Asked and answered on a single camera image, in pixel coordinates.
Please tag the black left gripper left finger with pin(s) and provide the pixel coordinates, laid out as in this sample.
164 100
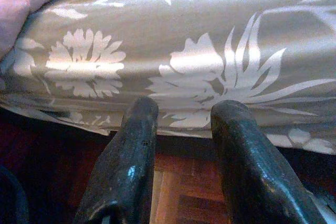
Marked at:
126 169

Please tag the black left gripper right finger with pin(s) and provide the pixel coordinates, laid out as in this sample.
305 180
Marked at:
252 176

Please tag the grey floral bed sheet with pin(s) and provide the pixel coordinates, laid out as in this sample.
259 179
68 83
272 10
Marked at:
157 24

